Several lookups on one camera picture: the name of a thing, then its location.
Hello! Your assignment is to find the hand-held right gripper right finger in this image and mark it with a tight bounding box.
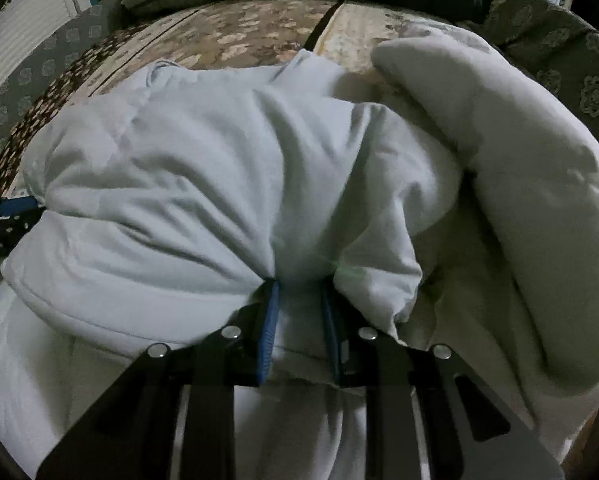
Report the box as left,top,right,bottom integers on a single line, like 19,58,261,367
321,290,566,480

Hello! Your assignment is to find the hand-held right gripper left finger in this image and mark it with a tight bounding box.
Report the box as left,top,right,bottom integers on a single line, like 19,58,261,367
35,280,283,480

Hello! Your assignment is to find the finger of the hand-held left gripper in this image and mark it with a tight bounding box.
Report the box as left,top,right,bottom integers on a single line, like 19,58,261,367
0,196,44,217
0,210,47,243

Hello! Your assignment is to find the white duvet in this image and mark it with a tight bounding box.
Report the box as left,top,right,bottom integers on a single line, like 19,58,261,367
0,35,599,480

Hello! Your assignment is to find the grey medallion-patterned cushion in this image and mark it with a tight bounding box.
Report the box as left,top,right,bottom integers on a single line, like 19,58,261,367
479,0,599,161
0,4,130,173

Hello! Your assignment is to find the brown-bordered cream floral rug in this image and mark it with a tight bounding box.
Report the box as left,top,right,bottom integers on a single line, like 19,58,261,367
0,0,341,196

